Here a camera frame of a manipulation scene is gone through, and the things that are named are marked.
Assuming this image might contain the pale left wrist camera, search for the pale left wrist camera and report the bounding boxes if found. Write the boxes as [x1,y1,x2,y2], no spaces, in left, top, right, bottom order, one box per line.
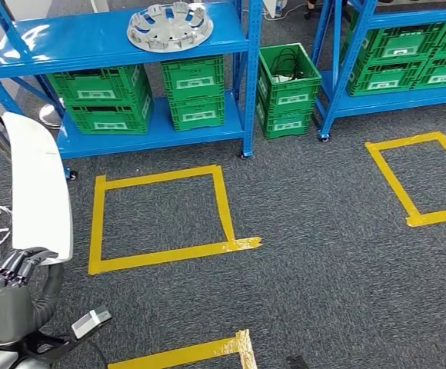
[71,306,113,341]

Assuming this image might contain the white curved plastic part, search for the white curved plastic part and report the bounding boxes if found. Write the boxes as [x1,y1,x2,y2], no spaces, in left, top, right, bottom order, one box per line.
[2,111,74,266]

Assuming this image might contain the black cable bundle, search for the black cable bundle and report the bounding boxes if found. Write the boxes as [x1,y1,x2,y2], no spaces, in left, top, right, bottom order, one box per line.
[270,47,305,84]

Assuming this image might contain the white cabinet panel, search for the white cabinet panel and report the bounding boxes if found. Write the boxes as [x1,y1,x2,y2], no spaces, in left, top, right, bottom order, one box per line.
[263,0,289,19]

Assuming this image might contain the blue metal shelf rack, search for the blue metal shelf rack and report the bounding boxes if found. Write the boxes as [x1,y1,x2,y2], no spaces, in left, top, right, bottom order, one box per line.
[0,0,265,180]
[310,0,446,142]

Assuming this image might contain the grey plastic hubcap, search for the grey plastic hubcap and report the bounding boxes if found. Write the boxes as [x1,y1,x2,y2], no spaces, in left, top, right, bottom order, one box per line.
[126,1,214,54]

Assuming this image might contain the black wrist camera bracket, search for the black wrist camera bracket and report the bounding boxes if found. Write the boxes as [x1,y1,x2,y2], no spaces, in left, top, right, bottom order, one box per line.
[13,321,110,365]

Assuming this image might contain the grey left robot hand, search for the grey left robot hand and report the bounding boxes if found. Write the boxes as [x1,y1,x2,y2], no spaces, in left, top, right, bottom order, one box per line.
[0,248,65,347]

